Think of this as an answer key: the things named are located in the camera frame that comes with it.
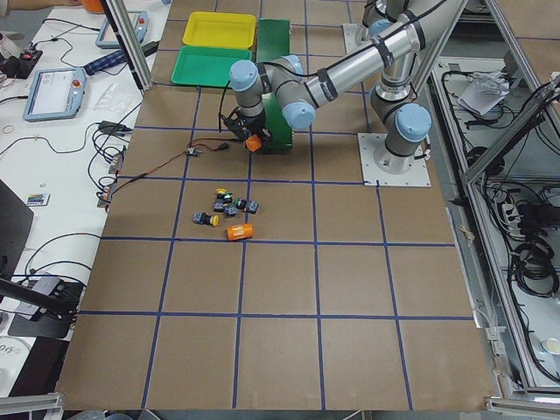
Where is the teach pendant far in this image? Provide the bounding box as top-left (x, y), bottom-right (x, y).
top-left (95, 10), bottom-right (150, 49)

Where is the black power adapter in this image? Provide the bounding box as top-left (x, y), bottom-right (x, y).
top-left (142, 41), bottom-right (159, 57)

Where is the small controller circuit board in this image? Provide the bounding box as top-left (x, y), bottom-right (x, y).
top-left (185, 147), bottom-right (202, 157)

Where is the teach pendant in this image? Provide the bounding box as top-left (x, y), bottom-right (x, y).
top-left (95, 10), bottom-right (150, 49)
top-left (23, 67), bottom-right (87, 123)

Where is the plain orange cylinder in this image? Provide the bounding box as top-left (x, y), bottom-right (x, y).
top-left (245, 135), bottom-right (263, 152)

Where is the orange cylinder with label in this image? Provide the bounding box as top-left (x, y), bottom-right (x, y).
top-left (227, 223), bottom-right (254, 242)

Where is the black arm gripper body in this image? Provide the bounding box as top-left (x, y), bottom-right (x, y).
top-left (221, 107), bottom-right (266, 141)

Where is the black push button block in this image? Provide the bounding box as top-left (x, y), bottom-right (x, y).
top-left (213, 200), bottom-right (237, 218)

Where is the yellow push button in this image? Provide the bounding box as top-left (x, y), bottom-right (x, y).
top-left (215, 188), bottom-right (232, 199)
top-left (192, 212), bottom-right (220, 227)

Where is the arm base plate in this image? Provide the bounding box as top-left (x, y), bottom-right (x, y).
top-left (342, 24), bottom-right (370, 54)
top-left (358, 133), bottom-right (431, 188)

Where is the yellow push button rear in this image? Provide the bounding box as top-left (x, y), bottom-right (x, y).
top-left (215, 188), bottom-right (232, 199)

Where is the yellow push button front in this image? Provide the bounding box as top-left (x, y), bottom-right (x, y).
top-left (192, 212), bottom-right (220, 227)

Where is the green plastic tray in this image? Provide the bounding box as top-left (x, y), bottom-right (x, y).
top-left (170, 45), bottom-right (252, 88)

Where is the teach pendant near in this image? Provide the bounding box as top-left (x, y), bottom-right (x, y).
top-left (23, 67), bottom-right (87, 123)

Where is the green conveyor belt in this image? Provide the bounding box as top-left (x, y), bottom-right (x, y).
top-left (252, 17), bottom-right (295, 156)

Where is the aluminium frame post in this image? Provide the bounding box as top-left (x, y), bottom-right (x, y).
top-left (101, 0), bottom-right (153, 92)

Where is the green push button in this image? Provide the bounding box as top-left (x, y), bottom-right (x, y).
top-left (234, 198), bottom-right (259, 214)
top-left (220, 194), bottom-right (234, 204)

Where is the yellow plastic tray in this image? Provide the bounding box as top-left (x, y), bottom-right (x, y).
top-left (183, 11), bottom-right (256, 49)

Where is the blue plaid umbrella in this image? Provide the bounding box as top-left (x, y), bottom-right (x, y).
top-left (83, 50), bottom-right (127, 75)

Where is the red black wire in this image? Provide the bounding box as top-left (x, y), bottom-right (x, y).
top-left (104, 138), bottom-right (253, 198)

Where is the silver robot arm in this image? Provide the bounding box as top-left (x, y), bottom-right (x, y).
top-left (218, 1), bottom-right (466, 146)

